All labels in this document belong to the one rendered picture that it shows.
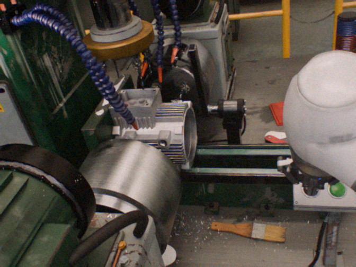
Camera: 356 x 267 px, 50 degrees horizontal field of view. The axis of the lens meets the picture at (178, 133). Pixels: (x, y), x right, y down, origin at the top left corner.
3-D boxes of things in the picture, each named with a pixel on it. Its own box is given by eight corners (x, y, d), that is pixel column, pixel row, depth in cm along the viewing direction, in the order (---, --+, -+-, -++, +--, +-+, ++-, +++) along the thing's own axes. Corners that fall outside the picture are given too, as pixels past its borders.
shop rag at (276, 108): (310, 121, 142) (310, 118, 141) (277, 126, 143) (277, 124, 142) (298, 100, 154) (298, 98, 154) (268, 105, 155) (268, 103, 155)
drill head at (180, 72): (138, 136, 132) (119, 71, 118) (166, 79, 164) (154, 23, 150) (210, 136, 125) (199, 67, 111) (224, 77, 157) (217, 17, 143)
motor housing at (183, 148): (123, 180, 113) (106, 127, 103) (141, 141, 128) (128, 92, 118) (189, 181, 108) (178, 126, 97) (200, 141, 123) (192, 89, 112)
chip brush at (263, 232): (209, 233, 107) (208, 231, 107) (213, 220, 111) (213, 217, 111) (285, 243, 100) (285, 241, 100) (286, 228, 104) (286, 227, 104)
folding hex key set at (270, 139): (263, 141, 137) (263, 138, 136) (269, 138, 138) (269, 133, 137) (282, 151, 130) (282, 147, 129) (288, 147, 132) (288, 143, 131)
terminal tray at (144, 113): (115, 130, 108) (108, 108, 104) (126, 109, 116) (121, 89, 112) (155, 129, 105) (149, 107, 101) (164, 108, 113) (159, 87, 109)
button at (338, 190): (329, 197, 78) (329, 196, 76) (328, 183, 79) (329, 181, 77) (345, 198, 77) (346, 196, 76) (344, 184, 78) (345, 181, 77)
